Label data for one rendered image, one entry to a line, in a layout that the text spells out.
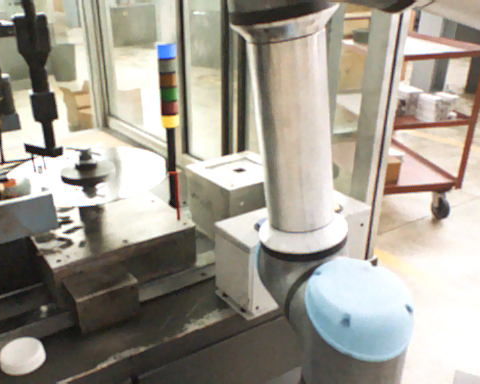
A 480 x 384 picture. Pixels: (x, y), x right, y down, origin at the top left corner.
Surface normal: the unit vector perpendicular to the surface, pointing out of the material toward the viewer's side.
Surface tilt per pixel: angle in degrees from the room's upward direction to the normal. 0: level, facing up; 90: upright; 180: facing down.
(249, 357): 90
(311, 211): 90
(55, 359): 0
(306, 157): 90
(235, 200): 90
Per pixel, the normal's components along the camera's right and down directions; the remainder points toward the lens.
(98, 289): -0.05, -0.88
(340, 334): -0.60, 0.36
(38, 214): 0.49, 0.38
